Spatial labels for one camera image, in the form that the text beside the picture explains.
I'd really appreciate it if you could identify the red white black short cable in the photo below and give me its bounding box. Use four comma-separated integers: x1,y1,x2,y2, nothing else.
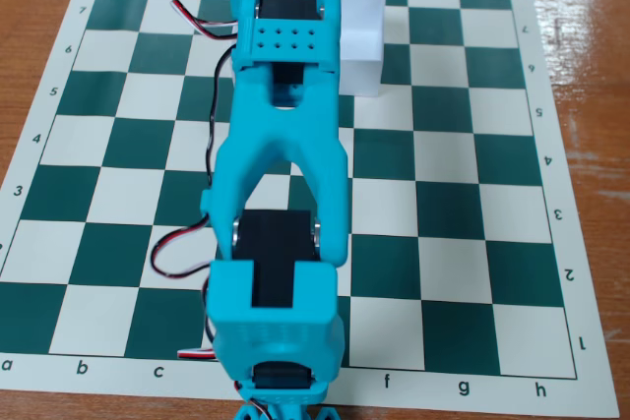
176,346,219,363

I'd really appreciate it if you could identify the white open cardboard box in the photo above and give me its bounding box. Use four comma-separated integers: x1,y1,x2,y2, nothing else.
337,0,387,97

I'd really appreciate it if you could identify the red white black looped cable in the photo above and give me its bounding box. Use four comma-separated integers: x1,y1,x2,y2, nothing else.
149,211,219,279

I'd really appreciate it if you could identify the red white black side cable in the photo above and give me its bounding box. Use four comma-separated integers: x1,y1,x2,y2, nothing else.
169,0,243,195

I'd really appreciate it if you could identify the green and white chessboard mat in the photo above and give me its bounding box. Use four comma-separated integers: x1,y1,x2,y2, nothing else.
0,0,621,420

